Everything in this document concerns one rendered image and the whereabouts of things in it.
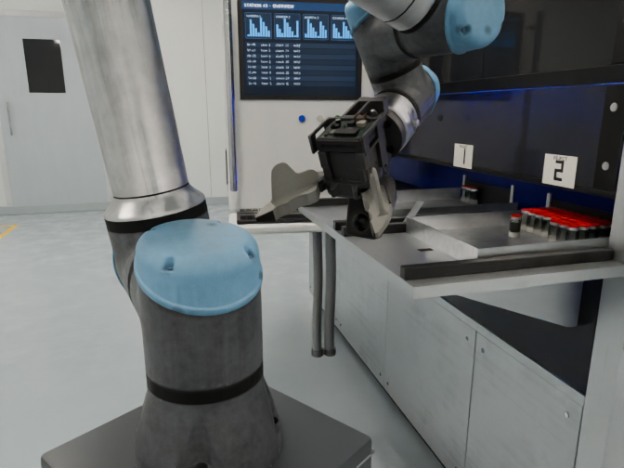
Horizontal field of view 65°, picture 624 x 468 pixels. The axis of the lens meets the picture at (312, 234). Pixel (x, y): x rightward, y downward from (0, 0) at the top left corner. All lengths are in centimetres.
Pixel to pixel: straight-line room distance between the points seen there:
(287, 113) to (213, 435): 131
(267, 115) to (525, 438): 117
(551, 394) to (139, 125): 97
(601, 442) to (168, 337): 87
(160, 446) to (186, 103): 577
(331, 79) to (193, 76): 458
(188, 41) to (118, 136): 568
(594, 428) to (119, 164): 95
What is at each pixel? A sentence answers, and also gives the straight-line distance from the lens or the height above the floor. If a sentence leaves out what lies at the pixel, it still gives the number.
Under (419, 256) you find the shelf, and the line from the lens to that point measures 91.
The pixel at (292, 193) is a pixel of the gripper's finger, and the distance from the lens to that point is 59.
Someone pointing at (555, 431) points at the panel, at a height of 49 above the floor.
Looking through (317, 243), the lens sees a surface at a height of 65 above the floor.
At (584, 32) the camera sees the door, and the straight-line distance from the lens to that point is 109.
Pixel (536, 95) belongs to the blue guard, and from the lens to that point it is 116.
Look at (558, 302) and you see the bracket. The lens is 104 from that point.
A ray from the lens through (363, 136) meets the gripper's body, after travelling 54.
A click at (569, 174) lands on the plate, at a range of 107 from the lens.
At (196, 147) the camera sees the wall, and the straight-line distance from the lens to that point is 619.
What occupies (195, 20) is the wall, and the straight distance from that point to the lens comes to 626.
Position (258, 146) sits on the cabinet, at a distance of 167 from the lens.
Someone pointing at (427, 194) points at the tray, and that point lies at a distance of 147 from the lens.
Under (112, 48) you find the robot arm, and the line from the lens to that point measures 56.
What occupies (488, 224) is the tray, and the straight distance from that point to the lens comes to 117.
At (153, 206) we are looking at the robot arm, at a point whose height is 103.
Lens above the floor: 113
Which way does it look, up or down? 14 degrees down
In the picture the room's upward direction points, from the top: straight up
